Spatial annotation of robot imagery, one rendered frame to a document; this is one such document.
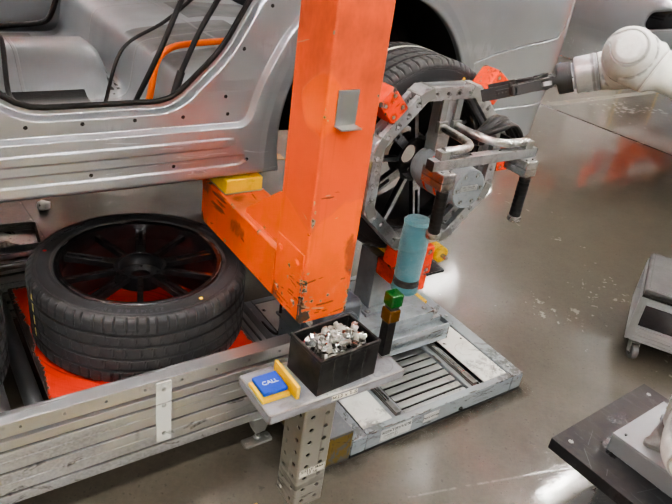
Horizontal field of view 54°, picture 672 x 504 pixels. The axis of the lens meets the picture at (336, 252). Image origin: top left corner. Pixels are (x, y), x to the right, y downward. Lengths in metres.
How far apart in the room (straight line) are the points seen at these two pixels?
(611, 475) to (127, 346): 1.37
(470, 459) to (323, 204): 1.07
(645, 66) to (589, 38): 3.09
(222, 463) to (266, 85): 1.17
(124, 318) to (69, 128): 0.53
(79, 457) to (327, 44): 1.23
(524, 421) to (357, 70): 1.48
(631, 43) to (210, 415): 1.45
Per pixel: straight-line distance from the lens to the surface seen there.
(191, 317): 1.92
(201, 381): 1.94
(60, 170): 1.96
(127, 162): 2.00
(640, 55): 1.53
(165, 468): 2.17
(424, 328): 2.61
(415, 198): 2.30
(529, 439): 2.50
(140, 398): 1.89
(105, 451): 1.96
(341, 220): 1.74
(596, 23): 4.61
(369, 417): 2.27
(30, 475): 1.93
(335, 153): 1.64
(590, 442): 2.11
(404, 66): 2.04
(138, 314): 1.90
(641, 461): 2.07
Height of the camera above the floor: 1.60
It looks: 29 degrees down
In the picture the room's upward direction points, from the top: 8 degrees clockwise
